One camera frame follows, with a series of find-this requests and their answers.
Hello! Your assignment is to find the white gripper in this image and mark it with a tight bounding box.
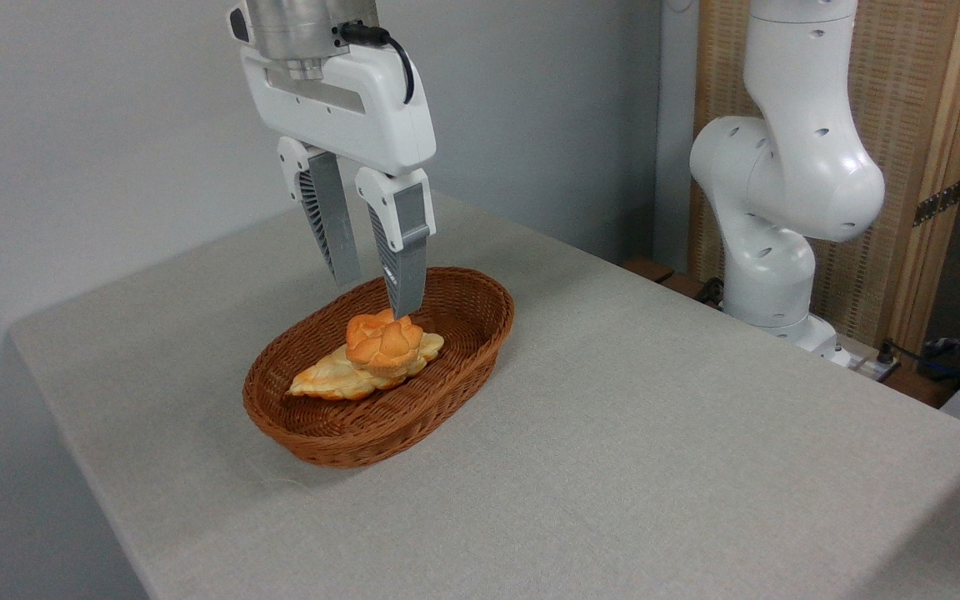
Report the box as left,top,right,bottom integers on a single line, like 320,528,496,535
228,7,438,320

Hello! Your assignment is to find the round orange bread roll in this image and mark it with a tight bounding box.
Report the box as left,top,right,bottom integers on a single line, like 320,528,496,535
345,308,424,378

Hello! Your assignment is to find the long pale braided bread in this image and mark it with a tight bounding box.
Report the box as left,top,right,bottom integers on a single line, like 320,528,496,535
287,332,446,402

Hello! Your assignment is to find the brown wicker oval basket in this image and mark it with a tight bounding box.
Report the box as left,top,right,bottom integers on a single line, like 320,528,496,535
242,267,516,468

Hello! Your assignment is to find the grey tablecloth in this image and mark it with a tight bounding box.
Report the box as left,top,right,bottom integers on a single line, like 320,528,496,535
9,193,960,600

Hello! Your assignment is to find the wooden rattan folding screen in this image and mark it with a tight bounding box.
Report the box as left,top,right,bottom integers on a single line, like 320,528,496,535
688,0,960,359

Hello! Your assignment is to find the dark metal hinge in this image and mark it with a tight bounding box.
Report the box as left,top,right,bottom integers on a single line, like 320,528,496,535
913,179,960,228

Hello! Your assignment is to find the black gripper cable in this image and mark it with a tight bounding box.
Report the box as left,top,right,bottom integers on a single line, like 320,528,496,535
340,22,416,105

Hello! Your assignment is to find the black plug with cable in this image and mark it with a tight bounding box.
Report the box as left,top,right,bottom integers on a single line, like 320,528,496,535
876,337,960,393

